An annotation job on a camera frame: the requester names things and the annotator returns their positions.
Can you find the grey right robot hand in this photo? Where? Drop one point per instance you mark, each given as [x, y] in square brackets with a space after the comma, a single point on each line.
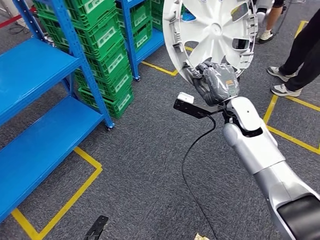
[217, 84]

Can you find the silver plastic wheel hubcap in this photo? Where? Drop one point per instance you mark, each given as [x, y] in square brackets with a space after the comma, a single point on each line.
[212, 30]

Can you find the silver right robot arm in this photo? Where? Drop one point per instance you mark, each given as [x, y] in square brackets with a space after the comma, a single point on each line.
[255, 145]

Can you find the blue metal shelf rack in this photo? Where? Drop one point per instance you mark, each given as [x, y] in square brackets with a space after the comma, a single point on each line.
[130, 39]
[29, 66]

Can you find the person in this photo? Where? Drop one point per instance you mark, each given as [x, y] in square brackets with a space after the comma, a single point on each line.
[272, 16]
[302, 49]

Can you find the tan paper scrap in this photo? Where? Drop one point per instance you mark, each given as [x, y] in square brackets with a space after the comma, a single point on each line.
[201, 236]

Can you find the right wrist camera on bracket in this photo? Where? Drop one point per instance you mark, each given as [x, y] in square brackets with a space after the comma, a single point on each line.
[189, 107]

